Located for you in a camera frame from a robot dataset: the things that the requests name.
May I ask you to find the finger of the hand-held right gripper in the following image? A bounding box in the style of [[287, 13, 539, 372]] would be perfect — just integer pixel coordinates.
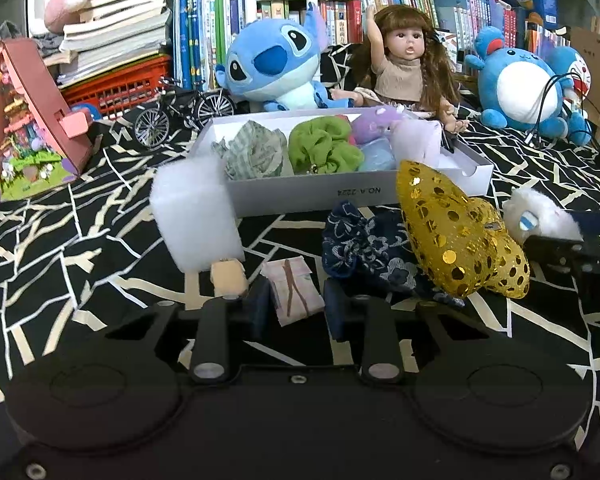
[[569, 209, 600, 235], [521, 236, 586, 275]]

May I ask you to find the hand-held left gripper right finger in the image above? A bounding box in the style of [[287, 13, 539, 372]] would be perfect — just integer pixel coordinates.
[[324, 280, 486, 386]]

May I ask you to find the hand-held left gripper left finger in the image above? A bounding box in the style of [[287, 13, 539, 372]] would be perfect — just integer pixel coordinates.
[[107, 275, 276, 386]]

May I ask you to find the small pale packet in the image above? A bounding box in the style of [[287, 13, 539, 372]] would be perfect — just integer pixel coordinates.
[[260, 256, 326, 329]]

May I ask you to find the white fluffy cloth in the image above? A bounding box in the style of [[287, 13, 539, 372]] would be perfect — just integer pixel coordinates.
[[502, 187, 583, 246]]

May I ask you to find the beige wooden clip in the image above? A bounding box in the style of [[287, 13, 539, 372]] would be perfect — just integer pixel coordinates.
[[210, 259, 249, 298]]

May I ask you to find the navy floral scrunchie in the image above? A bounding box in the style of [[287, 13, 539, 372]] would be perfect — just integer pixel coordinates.
[[322, 201, 466, 307]]

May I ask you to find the gold sequin scrunchie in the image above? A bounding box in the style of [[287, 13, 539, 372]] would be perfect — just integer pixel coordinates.
[[396, 160, 531, 301]]

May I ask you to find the white foam block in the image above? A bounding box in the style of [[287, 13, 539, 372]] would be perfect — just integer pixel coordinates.
[[150, 155, 246, 275]]

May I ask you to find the white cardboard box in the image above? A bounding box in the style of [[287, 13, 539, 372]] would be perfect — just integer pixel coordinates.
[[197, 107, 496, 218]]

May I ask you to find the green checked scrunchie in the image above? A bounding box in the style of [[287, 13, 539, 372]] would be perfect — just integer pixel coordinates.
[[211, 120, 296, 181]]

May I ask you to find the white fluffy scrunchie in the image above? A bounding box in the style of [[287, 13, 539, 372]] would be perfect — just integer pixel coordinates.
[[392, 119, 443, 167]]

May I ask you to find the purple scrunchie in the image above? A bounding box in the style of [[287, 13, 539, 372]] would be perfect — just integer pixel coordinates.
[[352, 105, 406, 148]]

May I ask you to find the blue cat plush toy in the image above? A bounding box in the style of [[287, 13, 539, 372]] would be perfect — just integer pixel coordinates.
[[547, 46, 593, 147]]

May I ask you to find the round blue plush toy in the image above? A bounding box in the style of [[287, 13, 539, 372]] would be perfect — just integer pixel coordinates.
[[464, 25, 571, 138]]

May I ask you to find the brown cardboard sheet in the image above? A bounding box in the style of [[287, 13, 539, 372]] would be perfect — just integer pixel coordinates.
[[570, 25, 600, 126]]

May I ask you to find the black white patterned blanket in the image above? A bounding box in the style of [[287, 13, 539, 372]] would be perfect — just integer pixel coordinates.
[[0, 42, 600, 461]]

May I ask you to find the black model bicycle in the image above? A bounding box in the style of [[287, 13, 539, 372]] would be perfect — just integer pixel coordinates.
[[133, 80, 237, 151]]

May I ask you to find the printed white carton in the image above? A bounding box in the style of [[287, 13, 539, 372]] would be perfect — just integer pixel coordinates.
[[434, 30, 462, 78]]

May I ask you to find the long-haired baby doll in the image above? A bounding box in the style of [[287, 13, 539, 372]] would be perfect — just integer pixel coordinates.
[[330, 4, 471, 133]]

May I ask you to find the pink miniature house model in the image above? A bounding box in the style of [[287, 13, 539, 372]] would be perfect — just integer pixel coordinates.
[[0, 37, 95, 206]]

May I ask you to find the blue alien plush toy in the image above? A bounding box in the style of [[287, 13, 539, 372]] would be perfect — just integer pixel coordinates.
[[215, 2, 353, 111]]

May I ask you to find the red plastic crate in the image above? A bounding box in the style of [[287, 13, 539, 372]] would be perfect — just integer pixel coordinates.
[[60, 55, 173, 121]]

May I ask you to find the blue round container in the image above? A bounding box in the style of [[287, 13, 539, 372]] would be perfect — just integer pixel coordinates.
[[70, 102, 103, 121]]

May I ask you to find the row of upright books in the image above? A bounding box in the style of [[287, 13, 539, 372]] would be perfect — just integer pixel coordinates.
[[172, 0, 576, 96]]

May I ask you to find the stack of flat books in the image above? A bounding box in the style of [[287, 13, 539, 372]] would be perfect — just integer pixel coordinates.
[[55, 0, 173, 86]]

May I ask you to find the grey cloth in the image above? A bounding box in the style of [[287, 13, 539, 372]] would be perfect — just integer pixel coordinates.
[[30, 32, 63, 58]]

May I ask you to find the pink mushroom plush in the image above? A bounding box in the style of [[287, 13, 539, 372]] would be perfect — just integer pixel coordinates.
[[44, 0, 111, 35]]

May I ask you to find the black cable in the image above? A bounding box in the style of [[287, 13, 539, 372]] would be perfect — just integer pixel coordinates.
[[527, 74, 600, 153]]

